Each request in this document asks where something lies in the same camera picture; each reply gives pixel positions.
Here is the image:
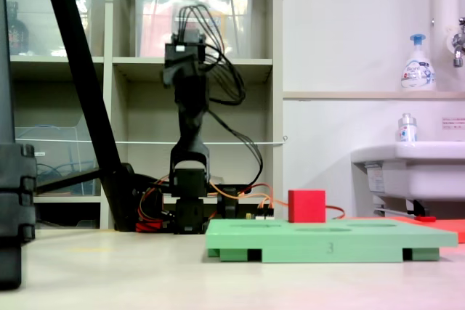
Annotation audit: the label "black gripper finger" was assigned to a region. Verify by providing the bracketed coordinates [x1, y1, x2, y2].
[161, 54, 199, 89]

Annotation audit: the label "red square block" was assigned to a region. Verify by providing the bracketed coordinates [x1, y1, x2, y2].
[288, 189, 327, 224]

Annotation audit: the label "green shape-hole board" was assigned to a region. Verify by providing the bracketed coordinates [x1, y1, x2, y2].
[205, 218, 458, 264]

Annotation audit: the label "large clear storage bin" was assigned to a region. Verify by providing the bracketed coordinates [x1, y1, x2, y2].
[133, 0, 255, 60]

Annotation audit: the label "beige shelf unit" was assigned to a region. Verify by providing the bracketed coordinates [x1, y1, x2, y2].
[0, 0, 284, 232]

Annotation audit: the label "thick black tripod leg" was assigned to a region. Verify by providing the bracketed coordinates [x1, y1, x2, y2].
[38, 0, 138, 233]

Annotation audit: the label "black table clamp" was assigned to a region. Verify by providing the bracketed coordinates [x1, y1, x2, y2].
[217, 186, 252, 221]

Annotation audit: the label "clear bin with bottles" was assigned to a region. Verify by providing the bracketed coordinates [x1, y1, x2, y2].
[5, 0, 94, 57]

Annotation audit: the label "thin black tripod strut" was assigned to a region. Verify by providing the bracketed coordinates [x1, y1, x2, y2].
[34, 166, 102, 195]

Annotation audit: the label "dark round bottle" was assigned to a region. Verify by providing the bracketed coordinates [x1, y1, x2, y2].
[6, 1, 29, 56]

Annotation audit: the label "small circuit board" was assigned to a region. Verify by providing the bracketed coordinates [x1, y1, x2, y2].
[245, 211, 276, 221]

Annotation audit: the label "dark vertical panel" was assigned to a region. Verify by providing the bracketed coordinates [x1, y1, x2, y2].
[0, 0, 16, 144]

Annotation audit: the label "notched black stack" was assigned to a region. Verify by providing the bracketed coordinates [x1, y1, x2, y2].
[0, 142, 37, 291]

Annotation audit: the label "white foam soap bottle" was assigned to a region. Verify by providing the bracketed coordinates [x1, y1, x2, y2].
[400, 33, 437, 92]

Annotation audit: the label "small clear sanitizer bottle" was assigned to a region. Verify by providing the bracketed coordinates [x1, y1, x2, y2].
[395, 113, 419, 143]

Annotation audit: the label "white sink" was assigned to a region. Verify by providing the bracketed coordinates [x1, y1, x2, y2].
[350, 141, 465, 217]

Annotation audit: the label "metal faucet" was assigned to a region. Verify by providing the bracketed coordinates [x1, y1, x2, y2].
[446, 17, 465, 68]

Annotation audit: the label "flat red mat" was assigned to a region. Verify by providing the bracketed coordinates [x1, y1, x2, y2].
[341, 215, 465, 244]

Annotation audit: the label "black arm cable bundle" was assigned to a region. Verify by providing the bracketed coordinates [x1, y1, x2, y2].
[176, 4, 264, 195]

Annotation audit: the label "clear bin with cables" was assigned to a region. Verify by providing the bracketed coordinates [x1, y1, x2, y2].
[14, 113, 102, 197]

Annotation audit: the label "red cable bundle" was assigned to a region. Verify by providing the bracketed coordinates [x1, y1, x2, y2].
[136, 184, 176, 233]

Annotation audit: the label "orange wires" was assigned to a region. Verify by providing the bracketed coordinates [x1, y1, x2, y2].
[209, 181, 346, 221]

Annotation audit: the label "white wall label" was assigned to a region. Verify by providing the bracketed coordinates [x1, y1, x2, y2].
[441, 116, 465, 131]

